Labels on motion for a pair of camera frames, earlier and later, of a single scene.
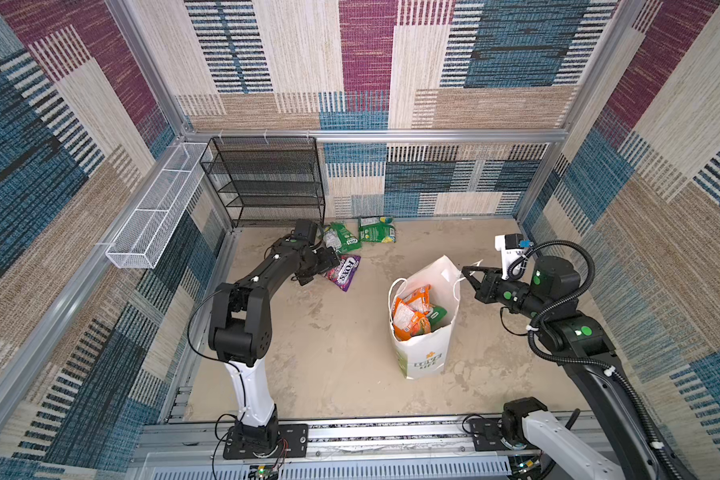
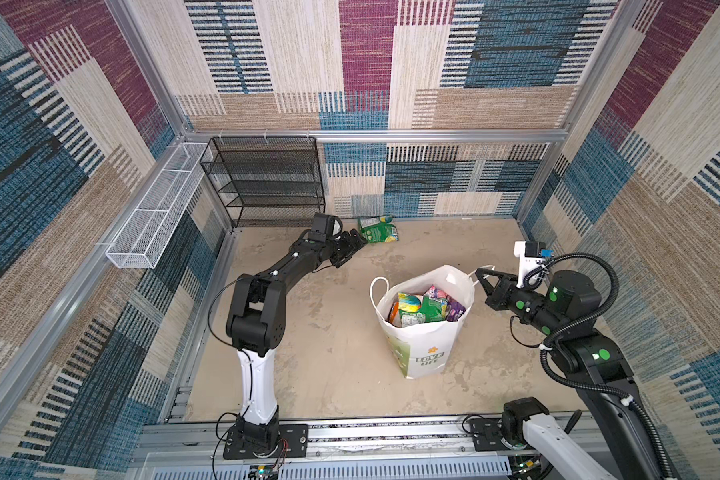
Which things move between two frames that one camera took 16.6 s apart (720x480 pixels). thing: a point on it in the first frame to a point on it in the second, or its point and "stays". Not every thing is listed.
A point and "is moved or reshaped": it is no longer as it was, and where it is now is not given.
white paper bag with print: (423, 316) is moved or reshaped
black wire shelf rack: (267, 181) stays
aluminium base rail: (336, 451) stays
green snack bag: (378, 229) stays
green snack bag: (348, 240) is moved or reshaped
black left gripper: (326, 263) to (350, 248)
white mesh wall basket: (142, 240) stays
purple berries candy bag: (342, 275) to (454, 311)
